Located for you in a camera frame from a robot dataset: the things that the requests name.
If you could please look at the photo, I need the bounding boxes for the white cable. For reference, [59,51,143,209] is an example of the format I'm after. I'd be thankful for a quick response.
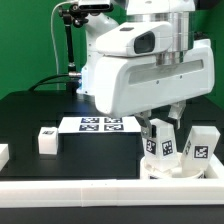
[50,0,78,91]

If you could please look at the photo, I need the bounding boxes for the white front fence bar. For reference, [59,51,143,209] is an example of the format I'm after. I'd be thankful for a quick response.
[0,179,224,208]

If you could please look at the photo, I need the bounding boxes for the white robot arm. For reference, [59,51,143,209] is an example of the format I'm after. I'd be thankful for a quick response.
[78,0,215,138]

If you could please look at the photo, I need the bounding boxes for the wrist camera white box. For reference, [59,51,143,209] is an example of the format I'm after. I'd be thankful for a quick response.
[96,21,173,57]

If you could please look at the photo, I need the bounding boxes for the white left fence piece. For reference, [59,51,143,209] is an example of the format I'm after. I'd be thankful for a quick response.
[0,144,9,171]

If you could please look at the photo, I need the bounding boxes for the white marker base plate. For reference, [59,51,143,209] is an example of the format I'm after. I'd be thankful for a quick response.
[59,117,140,134]

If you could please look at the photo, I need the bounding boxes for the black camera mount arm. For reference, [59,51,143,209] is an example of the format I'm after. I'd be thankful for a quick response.
[59,4,88,94]

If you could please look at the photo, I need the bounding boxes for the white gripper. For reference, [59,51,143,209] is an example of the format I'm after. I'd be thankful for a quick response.
[95,39,215,139]

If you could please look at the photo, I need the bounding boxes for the black cables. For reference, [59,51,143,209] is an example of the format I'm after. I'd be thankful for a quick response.
[27,73,72,92]

